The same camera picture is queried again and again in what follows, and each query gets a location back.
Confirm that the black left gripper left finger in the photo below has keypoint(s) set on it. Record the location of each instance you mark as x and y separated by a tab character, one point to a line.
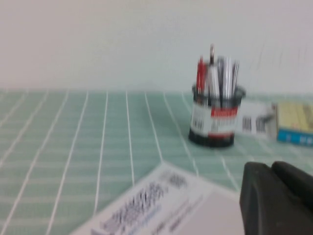
269	205

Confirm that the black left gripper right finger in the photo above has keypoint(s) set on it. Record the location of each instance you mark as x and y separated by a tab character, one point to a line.
296	178

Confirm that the white frosted pen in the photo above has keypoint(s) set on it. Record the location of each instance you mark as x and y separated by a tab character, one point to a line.
213	83

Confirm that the black labelled pen holder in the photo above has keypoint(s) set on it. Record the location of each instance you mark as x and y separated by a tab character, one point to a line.
215	122

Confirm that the thin grey pen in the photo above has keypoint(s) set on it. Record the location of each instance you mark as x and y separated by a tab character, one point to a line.
235	76

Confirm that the silver pen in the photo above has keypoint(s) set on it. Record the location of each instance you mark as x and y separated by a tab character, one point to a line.
228	76

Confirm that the dark grey pen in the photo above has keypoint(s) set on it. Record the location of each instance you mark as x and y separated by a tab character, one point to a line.
221	78

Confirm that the red pen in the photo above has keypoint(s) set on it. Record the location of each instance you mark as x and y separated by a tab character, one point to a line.
201	76

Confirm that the pen with metal clip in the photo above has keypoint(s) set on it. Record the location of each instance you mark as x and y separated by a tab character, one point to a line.
211	55

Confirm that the white paper with black print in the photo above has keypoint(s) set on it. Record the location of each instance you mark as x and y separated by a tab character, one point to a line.
253	120

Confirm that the white leaflet with blue text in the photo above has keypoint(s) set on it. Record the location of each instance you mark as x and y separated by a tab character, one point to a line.
156	203

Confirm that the green white checked tablecloth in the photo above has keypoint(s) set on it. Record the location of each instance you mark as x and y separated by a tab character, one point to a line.
85	137

